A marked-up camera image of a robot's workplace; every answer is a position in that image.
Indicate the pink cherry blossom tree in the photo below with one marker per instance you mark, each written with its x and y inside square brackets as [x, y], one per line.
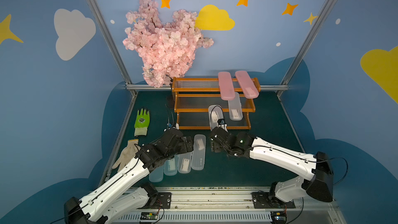
[167, 50]

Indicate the blue pencil case inner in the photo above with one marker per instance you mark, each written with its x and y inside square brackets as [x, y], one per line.
[170, 166]

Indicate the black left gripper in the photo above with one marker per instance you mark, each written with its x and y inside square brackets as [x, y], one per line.
[186, 144]

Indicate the right controller board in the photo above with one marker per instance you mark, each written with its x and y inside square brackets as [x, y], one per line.
[278, 218]

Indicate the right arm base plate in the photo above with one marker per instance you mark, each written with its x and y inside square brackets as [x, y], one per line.
[261, 200]

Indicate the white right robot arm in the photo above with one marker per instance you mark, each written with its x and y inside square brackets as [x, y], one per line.
[314, 173]

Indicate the white cotton glove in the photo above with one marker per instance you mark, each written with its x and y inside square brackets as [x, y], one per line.
[127, 154]

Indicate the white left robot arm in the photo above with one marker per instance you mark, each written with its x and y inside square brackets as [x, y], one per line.
[109, 202]

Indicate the orange three-tier shelf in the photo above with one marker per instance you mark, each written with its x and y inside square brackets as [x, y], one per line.
[195, 98]

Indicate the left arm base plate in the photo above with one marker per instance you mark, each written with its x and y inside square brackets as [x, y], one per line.
[160, 200]

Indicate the left controller board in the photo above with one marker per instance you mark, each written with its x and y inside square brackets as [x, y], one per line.
[148, 216]

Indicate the green work glove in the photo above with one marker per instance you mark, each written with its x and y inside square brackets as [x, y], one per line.
[142, 122]

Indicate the pink pencil case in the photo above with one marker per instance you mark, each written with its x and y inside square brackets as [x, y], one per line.
[226, 87]
[247, 85]

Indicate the controller board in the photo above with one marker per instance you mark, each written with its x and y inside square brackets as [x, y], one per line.
[148, 216]
[278, 218]

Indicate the clear pencil case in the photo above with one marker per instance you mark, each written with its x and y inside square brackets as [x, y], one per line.
[184, 163]
[215, 112]
[235, 109]
[199, 152]

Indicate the blue pencil case outer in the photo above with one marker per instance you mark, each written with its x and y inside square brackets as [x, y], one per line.
[157, 175]

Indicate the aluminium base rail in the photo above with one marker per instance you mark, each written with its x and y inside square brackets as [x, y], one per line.
[235, 205]

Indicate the blue pencil case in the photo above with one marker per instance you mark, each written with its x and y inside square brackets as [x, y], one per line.
[157, 175]
[170, 166]

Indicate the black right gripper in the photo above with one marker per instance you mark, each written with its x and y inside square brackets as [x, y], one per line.
[216, 140]

